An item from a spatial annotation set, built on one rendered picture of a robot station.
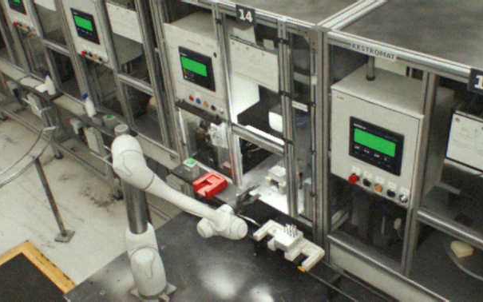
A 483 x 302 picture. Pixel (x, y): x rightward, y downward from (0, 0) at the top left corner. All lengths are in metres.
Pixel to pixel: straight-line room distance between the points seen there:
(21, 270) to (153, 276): 1.78
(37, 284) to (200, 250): 1.51
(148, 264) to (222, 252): 0.52
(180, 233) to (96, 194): 1.72
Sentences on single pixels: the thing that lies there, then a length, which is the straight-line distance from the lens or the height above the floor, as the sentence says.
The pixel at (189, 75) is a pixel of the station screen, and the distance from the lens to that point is 3.03.
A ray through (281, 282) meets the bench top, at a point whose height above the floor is 0.68.
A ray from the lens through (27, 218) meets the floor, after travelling 4.96.
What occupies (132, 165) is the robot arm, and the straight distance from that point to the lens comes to 2.55.
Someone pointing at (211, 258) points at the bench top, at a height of 0.68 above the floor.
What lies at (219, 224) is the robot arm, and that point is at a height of 1.12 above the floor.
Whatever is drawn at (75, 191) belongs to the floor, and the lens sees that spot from 5.07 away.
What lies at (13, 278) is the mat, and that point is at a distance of 4.47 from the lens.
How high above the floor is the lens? 2.96
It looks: 36 degrees down
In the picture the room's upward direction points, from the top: 6 degrees counter-clockwise
